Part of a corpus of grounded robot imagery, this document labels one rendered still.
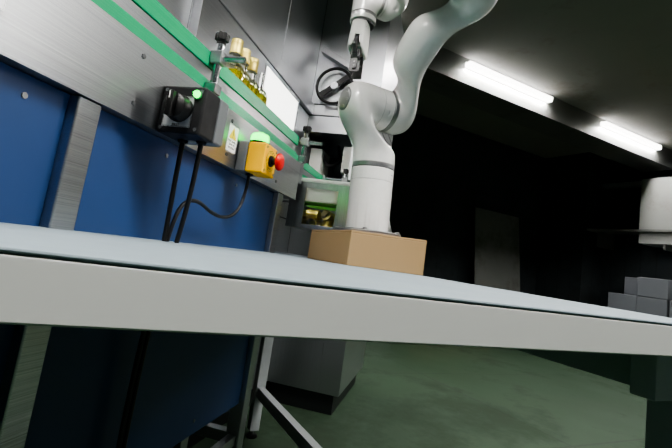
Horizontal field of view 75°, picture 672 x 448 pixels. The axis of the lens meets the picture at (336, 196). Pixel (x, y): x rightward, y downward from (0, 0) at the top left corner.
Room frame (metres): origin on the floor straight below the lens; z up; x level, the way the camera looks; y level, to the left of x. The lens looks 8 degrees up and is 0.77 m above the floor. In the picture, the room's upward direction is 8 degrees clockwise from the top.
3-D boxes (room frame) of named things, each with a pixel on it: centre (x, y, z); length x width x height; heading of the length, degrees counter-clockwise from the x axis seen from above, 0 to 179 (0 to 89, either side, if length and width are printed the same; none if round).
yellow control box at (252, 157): (1.00, 0.19, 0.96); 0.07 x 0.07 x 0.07; 76
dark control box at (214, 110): (0.73, 0.26, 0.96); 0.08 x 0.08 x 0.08; 76
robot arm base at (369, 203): (1.22, -0.10, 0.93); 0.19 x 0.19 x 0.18
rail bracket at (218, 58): (0.84, 0.25, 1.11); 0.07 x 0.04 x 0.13; 76
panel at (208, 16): (1.63, 0.37, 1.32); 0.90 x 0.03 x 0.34; 166
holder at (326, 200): (1.53, 0.05, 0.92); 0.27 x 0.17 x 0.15; 76
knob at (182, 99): (0.67, 0.27, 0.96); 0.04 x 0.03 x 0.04; 76
